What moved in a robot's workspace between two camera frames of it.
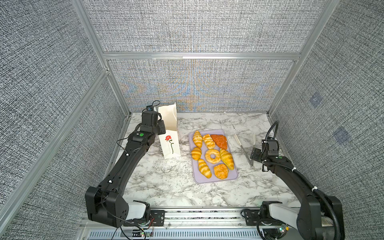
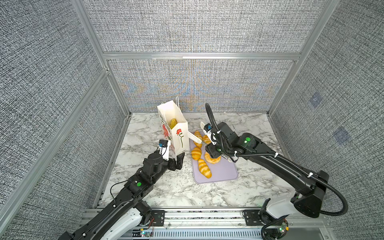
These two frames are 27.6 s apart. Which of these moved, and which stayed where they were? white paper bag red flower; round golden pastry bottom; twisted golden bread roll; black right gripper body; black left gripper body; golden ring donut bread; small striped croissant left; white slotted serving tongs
Moved: black right gripper body; white slotted serving tongs; round golden pastry bottom; white paper bag red flower; black left gripper body
Stayed: golden ring donut bread; small striped croissant left; twisted golden bread roll
